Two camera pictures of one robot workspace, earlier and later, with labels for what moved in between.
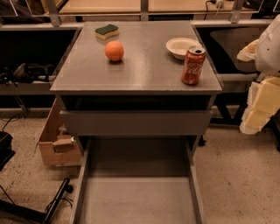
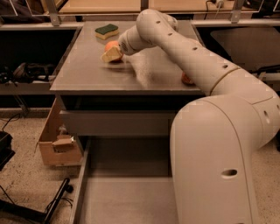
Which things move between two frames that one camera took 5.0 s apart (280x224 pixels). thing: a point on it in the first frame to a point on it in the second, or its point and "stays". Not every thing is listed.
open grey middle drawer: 138,180 stays
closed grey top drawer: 136,122 stays
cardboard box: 59,148 stays
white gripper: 269,52 to 127,45
